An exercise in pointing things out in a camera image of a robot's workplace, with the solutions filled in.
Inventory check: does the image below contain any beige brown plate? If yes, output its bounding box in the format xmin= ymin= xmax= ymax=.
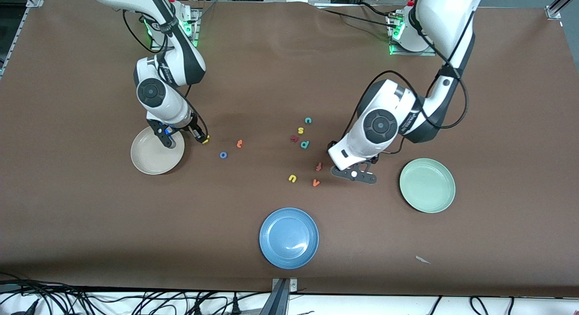
xmin=130 ymin=125 xmax=185 ymax=175

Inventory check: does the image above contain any pale green plate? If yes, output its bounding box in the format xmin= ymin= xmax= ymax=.
xmin=399 ymin=158 xmax=456 ymax=214

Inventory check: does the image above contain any blue plate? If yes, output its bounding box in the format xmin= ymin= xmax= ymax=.
xmin=259 ymin=208 xmax=319 ymax=270

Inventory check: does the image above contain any brown paper table cover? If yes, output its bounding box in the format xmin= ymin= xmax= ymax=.
xmin=0 ymin=0 xmax=579 ymax=298

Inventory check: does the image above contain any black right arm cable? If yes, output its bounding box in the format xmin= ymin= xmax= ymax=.
xmin=122 ymin=10 xmax=209 ymax=143

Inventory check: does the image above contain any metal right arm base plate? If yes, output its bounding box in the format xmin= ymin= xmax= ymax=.
xmin=150 ymin=7 xmax=200 ymax=51

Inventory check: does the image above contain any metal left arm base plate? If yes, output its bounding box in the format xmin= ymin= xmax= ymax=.
xmin=388 ymin=12 xmax=437 ymax=57

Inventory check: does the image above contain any black cable on table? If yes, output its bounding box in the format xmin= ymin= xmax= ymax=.
xmin=315 ymin=7 xmax=392 ymax=24
xmin=359 ymin=2 xmax=396 ymax=16

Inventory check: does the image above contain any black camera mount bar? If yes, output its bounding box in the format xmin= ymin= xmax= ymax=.
xmin=259 ymin=279 xmax=290 ymax=315

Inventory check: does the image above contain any aluminium table frame corner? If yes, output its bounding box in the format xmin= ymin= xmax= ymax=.
xmin=545 ymin=0 xmax=568 ymax=21
xmin=0 ymin=0 xmax=46 ymax=76

